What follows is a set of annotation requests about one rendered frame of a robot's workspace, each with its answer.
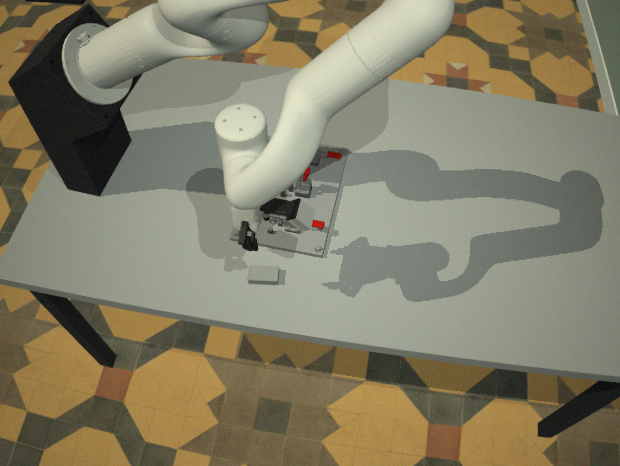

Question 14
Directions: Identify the grey clamp lever with red grip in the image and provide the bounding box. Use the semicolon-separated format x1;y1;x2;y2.
295;168;312;198

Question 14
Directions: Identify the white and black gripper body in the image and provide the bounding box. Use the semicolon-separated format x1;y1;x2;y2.
231;205;264;233

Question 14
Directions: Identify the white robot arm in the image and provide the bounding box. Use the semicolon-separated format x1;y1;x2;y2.
62;0;455;231

